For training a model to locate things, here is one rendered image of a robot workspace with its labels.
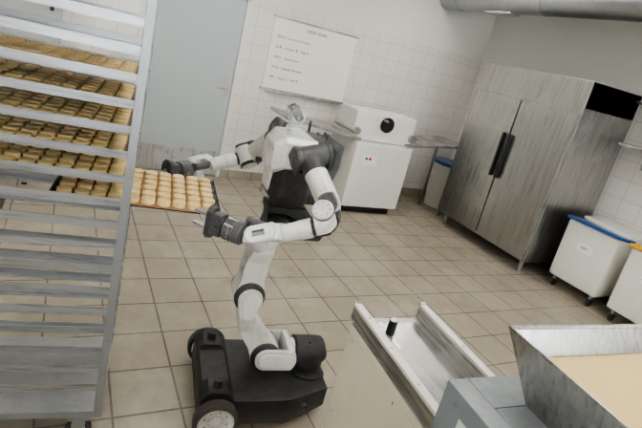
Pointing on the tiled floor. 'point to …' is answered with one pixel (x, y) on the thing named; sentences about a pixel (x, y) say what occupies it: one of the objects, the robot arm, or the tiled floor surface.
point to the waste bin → (438, 181)
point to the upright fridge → (534, 158)
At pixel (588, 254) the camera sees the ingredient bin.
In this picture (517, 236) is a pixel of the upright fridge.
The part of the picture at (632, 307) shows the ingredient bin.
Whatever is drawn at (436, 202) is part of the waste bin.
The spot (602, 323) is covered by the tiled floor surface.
